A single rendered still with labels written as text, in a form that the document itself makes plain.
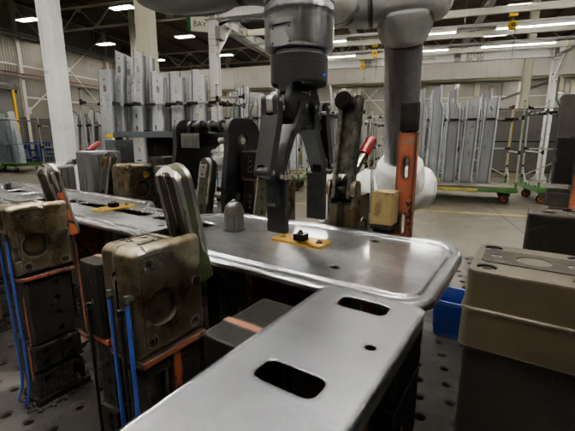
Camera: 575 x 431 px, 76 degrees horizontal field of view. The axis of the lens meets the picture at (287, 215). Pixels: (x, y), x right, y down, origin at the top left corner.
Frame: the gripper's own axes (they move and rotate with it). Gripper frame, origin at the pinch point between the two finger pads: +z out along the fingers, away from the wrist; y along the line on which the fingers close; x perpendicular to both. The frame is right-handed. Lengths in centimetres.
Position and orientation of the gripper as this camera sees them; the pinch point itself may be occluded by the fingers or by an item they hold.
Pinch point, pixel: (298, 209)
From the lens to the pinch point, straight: 51.8
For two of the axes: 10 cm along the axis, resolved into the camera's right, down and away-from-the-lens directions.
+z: 0.0, 9.8, 2.0
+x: 8.3, 1.1, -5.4
